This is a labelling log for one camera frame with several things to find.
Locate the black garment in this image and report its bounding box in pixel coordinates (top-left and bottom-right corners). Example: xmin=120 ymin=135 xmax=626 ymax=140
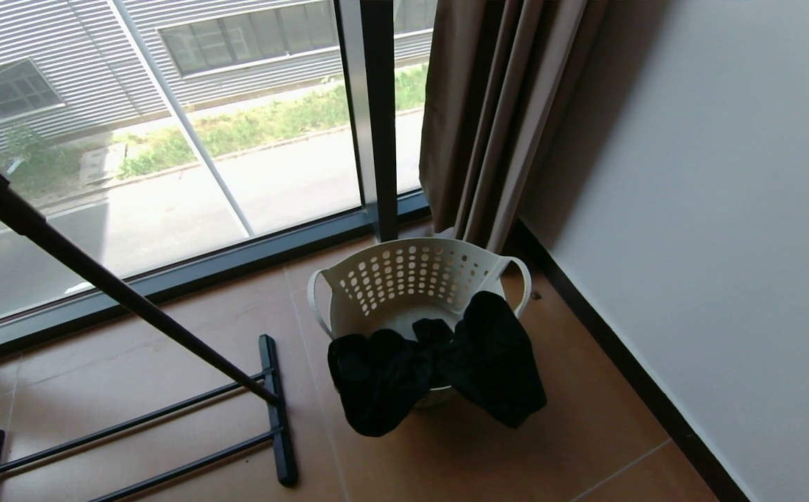
xmin=327 ymin=317 xmax=455 ymax=438
xmin=439 ymin=291 xmax=547 ymax=429

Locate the white laundry basket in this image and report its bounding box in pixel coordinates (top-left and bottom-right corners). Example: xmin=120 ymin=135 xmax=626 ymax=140
xmin=307 ymin=237 xmax=533 ymax=409

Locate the black clothes rack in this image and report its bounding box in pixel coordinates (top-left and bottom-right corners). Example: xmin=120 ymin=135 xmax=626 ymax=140
xmin=0 ymin=143 xmax=299 ymax=502

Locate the brown curtain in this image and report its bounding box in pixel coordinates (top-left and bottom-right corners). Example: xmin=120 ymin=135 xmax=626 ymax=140
xmin=418 ymin=0 xmax=611 ymax=255

